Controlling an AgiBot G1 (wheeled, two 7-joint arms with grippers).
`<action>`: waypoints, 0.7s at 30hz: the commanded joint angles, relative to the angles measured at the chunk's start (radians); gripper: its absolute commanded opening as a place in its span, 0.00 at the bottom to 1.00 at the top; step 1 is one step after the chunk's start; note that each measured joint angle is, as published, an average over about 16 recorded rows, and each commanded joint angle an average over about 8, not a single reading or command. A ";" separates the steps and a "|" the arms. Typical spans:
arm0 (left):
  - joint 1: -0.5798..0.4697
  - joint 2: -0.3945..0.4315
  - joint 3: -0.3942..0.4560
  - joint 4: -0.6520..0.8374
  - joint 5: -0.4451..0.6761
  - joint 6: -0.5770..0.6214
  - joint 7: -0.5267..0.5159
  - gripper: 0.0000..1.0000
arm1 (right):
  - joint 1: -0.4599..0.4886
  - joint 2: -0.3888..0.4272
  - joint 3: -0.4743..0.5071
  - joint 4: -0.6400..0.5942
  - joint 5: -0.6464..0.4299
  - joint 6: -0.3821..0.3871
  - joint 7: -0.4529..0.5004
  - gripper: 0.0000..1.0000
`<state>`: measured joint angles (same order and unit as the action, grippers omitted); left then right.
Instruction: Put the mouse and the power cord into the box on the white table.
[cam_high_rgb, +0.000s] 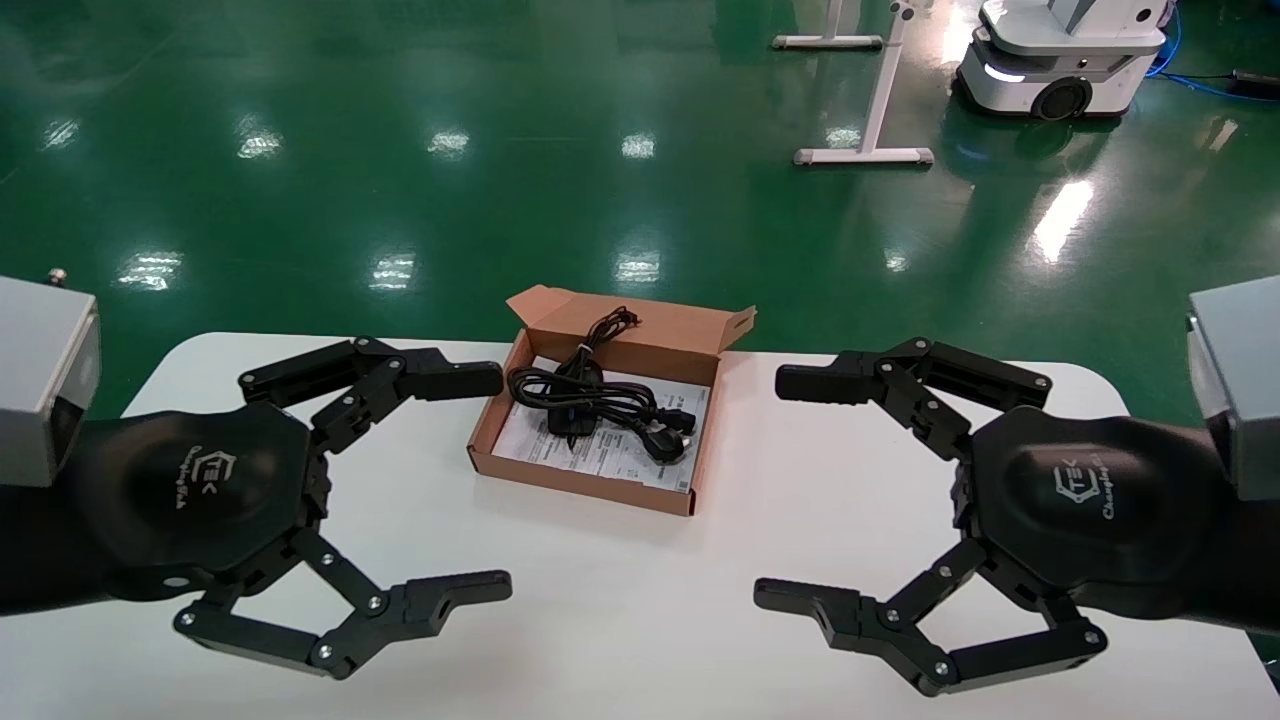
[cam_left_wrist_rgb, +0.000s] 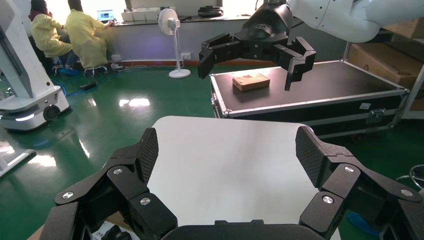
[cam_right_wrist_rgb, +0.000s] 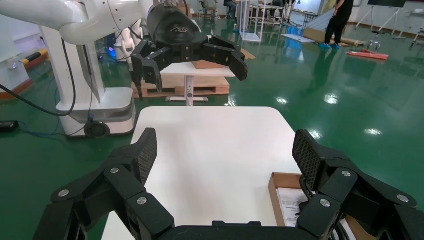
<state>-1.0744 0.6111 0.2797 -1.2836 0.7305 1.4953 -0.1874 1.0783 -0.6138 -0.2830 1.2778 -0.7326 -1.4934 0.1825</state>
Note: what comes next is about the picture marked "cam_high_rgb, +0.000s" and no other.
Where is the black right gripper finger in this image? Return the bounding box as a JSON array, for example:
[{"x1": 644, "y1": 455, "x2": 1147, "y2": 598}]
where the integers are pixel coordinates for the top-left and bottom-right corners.
[
  {"x1": 752, "y1": 539, "x2": 1110, "y2": 699},
  {"x1": 775, "y1": 337, "x2": 1054, "y2": 462}
]

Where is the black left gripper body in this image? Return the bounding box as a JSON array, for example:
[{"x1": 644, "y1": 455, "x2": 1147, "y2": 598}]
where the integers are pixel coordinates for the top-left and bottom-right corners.
[{"x1": 0, "y1": 400, "x2": 334, "y2": 617}]

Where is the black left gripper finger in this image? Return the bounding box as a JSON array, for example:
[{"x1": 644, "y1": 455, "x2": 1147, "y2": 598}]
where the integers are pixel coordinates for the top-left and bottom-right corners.
[
  {"x1": 238, "y1": 337, "x2": 505, "y2": 454},
  {"x1": 173, "y1": 528, "x2": 514, "y2": 682}
]

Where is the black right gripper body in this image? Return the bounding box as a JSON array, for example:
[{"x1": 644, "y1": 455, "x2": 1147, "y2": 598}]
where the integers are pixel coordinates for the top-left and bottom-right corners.
[{"x1": 948, "y1": 404, "x2": 1280, "y2": 637}]

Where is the black wired computer mouse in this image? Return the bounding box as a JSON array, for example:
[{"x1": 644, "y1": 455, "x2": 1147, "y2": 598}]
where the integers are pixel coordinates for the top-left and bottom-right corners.
[{"x1": 545, "y1": 305, "x2": 642, "y2": 438}]

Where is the black power cable with plug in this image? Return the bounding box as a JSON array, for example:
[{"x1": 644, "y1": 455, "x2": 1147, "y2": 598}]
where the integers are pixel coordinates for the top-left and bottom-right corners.
[{"x1": 507, "y1": 365, "x2": 698, "y2": 464}]

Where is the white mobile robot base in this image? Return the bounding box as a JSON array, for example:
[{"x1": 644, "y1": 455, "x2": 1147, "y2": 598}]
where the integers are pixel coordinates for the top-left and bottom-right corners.
[{"x1": 955, "y1": 0, "x2": 1171, "y2": 121}]

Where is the brown cardboard box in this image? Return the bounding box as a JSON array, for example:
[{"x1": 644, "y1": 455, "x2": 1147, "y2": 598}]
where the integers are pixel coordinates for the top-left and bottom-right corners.
[{"x1": 467, "y1": 284, "x2": 758, "y2": 517}]

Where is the printed white paper sheet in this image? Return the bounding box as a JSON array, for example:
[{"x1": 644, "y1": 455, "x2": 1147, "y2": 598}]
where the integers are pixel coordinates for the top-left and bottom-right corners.
[{"x1": 492, "y1": 355, "x2": 711, "y2": 493}]

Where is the white T-foot stand leg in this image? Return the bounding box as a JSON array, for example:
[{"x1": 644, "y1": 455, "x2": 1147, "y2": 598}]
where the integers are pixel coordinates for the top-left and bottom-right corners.
[
  {"x1": 770, "y1": 0, "x2": 885, "y2": 51},
  {"x1": 793, "y1": 0, "x2": 935, "y2": 167}
]

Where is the blue floor cable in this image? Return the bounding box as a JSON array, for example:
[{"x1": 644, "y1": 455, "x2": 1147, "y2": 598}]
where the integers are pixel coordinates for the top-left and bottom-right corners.
[{"x1": 1145, "y1": 0, "x2": 1280, "y2": 101}]

